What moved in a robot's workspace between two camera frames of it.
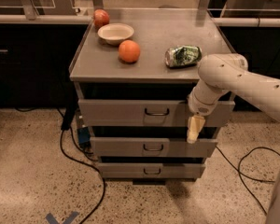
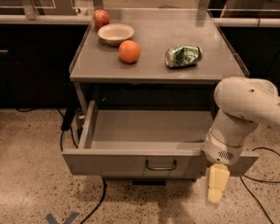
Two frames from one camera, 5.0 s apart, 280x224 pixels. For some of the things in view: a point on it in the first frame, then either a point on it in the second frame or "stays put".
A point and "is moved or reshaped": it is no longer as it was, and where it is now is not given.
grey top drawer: x=130 y=113 is moved or reshaped
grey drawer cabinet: x=134 y=71 stays put
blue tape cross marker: x=51 y=220 stays put
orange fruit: x=129 y=50 stays put
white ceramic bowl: x=115 y=33 stays put
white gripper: x=198 y=107 → x=218 y=152
